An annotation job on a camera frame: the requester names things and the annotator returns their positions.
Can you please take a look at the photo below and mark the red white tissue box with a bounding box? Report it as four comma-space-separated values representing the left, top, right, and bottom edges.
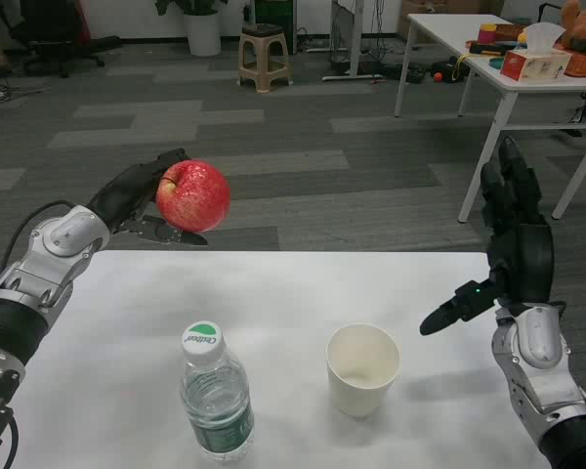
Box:
499, 22, 573, 82

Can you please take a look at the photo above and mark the black office chair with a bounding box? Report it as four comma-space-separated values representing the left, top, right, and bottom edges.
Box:
7, 0, 123, 79

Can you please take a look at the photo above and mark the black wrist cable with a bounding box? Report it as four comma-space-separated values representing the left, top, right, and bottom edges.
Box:
0, 199, 77, 279

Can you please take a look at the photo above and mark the black bag with yellow strap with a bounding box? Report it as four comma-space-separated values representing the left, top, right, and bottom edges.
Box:
429, 54, 471, 84

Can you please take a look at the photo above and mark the orange plush toy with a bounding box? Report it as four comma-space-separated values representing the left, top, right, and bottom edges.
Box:
559, 0, 586, 53

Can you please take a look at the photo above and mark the black yellow tool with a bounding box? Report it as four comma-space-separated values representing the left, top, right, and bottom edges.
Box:
468, 41, 519, 56

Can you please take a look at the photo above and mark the white standing desk leg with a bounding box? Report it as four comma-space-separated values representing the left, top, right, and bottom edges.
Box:
321, 0, 385, 82

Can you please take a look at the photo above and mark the clear plastic water bottle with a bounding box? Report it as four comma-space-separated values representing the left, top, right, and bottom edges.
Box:
179, 320, 256, 463

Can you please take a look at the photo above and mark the white plant pot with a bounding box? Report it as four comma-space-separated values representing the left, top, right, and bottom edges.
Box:
183, 13, 223, 58

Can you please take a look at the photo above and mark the green potted plant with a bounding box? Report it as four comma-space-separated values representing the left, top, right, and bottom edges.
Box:
154, 0, 229, 17

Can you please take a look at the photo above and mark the white side table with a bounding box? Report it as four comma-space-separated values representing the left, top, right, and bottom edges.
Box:
394, 13, 586, 225

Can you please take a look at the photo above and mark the white paper cup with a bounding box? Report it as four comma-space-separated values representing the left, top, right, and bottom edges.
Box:
325, 322, 402, 419

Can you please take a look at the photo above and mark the red apple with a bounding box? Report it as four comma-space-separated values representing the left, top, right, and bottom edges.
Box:
154, 158, 232, 234

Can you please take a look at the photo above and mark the green black cabinet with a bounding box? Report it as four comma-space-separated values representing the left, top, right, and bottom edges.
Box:
253, 0, 298, 55

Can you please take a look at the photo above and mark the beige plastic stool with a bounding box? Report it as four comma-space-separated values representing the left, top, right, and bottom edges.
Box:
237, 23, 294, 93

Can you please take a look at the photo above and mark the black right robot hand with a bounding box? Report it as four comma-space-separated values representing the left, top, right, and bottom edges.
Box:
418, 135, 567, 337

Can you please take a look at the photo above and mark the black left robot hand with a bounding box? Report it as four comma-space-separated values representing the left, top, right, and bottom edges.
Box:
86, 148, 210, 247

